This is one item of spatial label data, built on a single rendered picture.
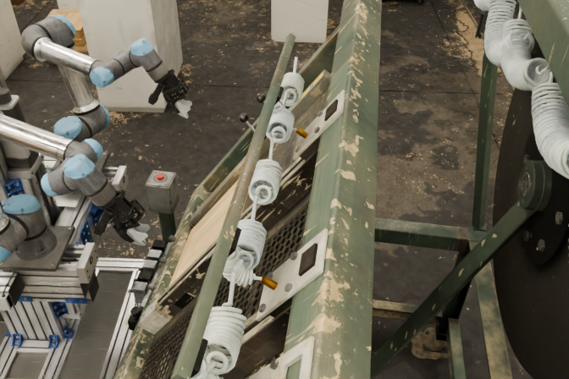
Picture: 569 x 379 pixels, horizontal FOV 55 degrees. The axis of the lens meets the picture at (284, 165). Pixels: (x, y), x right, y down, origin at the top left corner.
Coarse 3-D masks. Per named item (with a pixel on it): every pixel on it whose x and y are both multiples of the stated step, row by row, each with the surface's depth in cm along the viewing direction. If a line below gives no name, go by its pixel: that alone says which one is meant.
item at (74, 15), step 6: (54, 12) 564; (60, 12) 566; (66, 12) 566; (72, 12) 566; (78, 12) 567; (72, 18) 555; (78, 18) 555; (78, 24) 544; (78, 30) 533; (78, 36) 538; (84, 36) 544; (78, 42) 541; (84, 42) 546; (78, 48) 540; (84, 48) 540
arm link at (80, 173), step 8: (72, 160) 157; (80, 160) 155; (88, 160) 157; (64, 168) 155; (72, 168) 154; (80, 168) 154; (88, 168) 156; (96, 168) 159; (64, 176) 158; (72, 176) 155; (80, 176) 155; (88, 176) 156; (96, 176) 158; (104, 176) 162; (72, 184) 157; (80, 184) 157; (88, 184) 157; (96, 184) 158; (104, 184) 160; (88, 192) 158; (96, 192) 159
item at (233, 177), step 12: (324, 72) 191; (312, 84) 194; (324, 84) 190; (312, 96) 194; (300, 108) 197; (264, 144) 210; (240, 168) 219; (228, 180) 224; (216, 192) 229; (204, 204) 236; (192, 216) 243
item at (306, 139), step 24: (336, 96) 136; (312, 144) 137; (288, 168) 149; (312, 168) 141; (288, 192) 148; (240, 216) 163; (264, 216) 154; (216, 240) 171; (192, 264) 180; (168, 288) 188; (192, 288) 179; (144, 312) 200; (168, 312) 189
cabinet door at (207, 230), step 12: (228, 192) 220; (216, 204) 226; (228, 204) 210; (204, 216) 233; (216, 216) 216; (192, 228) 239; (204, 228) 221; (216, 228) 204; (192, 240) 227; (204, 240) 209; (192, 252) 215; (180, 264) 219
